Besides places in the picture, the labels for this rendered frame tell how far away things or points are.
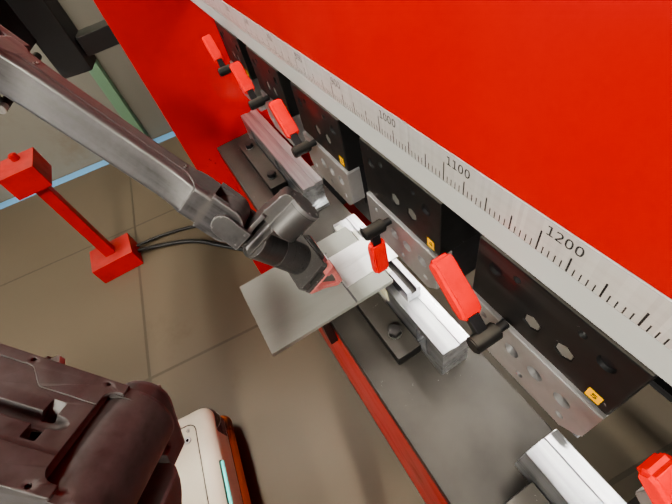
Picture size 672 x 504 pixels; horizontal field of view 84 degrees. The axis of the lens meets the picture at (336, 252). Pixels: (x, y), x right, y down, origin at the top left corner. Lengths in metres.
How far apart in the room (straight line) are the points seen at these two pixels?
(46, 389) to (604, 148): 0.34
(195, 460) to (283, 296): 0.91
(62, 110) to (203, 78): 0.83
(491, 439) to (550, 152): 0.58
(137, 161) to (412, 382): 0.59
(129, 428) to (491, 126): 0.30
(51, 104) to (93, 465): 0.46
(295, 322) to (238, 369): 1.21
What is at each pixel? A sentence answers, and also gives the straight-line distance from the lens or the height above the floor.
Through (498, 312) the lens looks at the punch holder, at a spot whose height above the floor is 1.26.
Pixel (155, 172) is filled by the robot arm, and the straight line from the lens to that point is 0.59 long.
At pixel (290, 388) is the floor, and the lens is 1.78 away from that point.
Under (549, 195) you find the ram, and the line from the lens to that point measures 0.27.
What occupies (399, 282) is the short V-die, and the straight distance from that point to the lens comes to 0.73.
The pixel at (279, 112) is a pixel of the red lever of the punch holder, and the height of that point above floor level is 1.30.
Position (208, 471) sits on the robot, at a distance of 1.51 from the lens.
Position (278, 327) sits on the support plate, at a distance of 0.73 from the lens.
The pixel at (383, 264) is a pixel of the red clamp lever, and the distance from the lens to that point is 0.54.
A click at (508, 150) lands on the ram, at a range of 0.28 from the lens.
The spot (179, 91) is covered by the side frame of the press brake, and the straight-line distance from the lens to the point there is 1.39.
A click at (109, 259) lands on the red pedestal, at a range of 2.63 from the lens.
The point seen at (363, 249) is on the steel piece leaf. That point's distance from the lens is 0.78.
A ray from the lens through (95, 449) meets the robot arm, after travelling 0.28.
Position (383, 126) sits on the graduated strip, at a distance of 0.40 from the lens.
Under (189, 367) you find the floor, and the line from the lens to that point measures 2.04.
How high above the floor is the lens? 1.60
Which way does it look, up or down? 50 degrees down
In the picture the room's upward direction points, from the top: 18 degrees counter-clockwise
